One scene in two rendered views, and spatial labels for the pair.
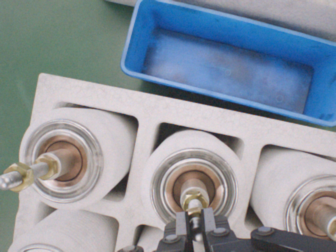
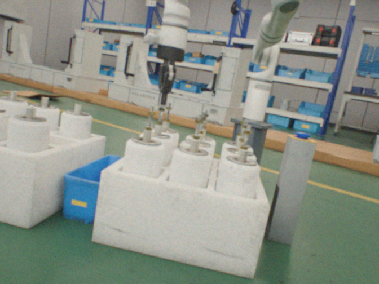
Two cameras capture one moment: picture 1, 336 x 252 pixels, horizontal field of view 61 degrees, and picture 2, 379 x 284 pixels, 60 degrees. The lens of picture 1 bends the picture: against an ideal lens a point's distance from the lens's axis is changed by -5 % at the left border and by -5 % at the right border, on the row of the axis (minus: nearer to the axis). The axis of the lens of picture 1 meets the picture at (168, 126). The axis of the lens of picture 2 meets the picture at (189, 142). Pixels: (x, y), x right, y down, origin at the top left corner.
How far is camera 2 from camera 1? 92 cm
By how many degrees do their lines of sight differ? 84
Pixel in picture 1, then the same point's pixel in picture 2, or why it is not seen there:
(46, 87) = (109, 170)
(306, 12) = (94, 150)
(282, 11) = (89, 155)
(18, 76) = (65, 274)
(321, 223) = (166, 125)
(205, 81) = not seen: hidden behind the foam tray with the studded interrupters
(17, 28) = (18, 269)
